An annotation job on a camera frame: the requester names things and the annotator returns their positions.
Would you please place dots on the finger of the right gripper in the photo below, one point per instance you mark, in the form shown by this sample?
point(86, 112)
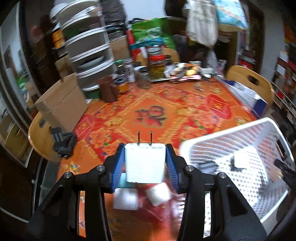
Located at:
point(288, 175)

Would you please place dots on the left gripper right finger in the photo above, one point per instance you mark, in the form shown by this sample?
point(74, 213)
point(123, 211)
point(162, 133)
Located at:
point(232, 218)

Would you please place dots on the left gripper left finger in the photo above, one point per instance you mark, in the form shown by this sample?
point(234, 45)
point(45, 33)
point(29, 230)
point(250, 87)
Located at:
point(57, 217)

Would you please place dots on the small black toy car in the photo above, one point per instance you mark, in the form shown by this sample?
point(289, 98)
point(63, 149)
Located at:
point(208, 167)

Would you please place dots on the small white plug charger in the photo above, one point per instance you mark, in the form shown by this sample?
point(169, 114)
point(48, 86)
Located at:
point(125, 199)

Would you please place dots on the white square charger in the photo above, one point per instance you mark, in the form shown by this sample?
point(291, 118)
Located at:
point(254, 173)
point(158, 194)

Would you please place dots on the large white charger block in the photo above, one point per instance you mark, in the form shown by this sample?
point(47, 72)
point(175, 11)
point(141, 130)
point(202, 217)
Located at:
point(145, 162)

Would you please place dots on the white square charger front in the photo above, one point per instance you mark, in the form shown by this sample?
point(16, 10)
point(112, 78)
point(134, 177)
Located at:
point(254, 173)

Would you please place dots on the light blue charger box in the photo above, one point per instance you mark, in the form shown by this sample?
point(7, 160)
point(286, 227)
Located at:
point(123, 183)

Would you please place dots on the white perforated plastic basket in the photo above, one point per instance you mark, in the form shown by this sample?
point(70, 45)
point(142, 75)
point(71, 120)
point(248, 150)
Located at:
point(265, 136)

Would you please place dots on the white blue paper bag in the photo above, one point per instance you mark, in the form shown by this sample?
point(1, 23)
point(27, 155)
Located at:
point(248, 97)

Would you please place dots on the black phone holder stand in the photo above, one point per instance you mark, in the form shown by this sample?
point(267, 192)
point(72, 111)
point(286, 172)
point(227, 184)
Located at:
point(64, 143)

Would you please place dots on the left wooden chair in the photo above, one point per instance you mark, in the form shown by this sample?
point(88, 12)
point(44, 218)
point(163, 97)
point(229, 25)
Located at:
point(39, 136)

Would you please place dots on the wooden chair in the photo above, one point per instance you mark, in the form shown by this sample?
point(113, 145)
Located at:
point(253, 81)
point(39, 136)

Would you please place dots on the white storage shelf unit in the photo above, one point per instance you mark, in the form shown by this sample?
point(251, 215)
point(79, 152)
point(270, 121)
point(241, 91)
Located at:
point(283, 82)

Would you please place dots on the right wooden chair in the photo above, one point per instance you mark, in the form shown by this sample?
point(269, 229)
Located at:
point(253, 81)

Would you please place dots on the brown cardboard box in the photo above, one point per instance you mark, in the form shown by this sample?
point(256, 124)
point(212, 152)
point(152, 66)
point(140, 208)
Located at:
point(63, 104)

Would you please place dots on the red patterned tablecloth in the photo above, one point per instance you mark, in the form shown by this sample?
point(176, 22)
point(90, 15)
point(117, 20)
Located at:
point(164, 113)

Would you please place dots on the black glass door cabinet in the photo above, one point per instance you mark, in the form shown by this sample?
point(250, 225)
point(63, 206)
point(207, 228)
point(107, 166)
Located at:
point(18, 92)

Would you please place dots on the brown ceramic mug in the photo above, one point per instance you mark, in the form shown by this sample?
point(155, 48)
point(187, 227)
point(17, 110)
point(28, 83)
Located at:
point(108, 90)

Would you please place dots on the small amber honey jar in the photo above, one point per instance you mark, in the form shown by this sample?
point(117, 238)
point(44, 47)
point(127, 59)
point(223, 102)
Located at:
point(121, 85)

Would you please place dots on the empty clear glass jar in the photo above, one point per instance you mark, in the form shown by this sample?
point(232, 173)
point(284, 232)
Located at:
point(143, 80)

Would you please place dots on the beige canvas tote bag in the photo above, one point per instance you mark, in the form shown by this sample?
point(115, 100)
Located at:
point(202, 26)

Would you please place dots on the blue illustrated tote bag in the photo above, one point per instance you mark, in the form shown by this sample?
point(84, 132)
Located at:
point(230, 16)

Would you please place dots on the glass jar with pickles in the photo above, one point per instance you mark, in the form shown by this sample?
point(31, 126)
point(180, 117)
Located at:
point(157, 62)

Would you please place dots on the green shopping bag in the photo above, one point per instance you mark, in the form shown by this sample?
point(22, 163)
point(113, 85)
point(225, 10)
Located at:
point(157, 28)

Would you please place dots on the white stacked food cover rack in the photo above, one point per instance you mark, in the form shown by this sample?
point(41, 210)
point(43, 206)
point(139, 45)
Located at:
point(87, 42)

